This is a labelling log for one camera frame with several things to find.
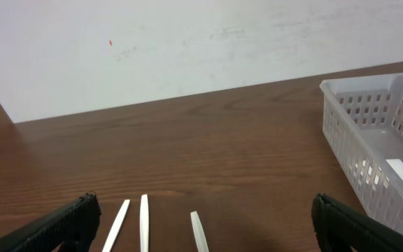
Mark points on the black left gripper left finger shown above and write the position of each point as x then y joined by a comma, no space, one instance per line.
71,227

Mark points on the white plastic spoon right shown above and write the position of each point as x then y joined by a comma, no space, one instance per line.
198,231

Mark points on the white plastic spoon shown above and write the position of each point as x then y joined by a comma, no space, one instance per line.
144,224
115,228
198,231

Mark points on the white plastic spoon middle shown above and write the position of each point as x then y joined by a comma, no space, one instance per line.
144,224

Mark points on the white plastic spoon left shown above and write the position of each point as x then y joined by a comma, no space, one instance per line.
115,228

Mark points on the clear perforated plastic basket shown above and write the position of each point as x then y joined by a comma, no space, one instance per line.
363,124

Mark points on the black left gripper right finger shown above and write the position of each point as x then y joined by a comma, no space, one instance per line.
341,228

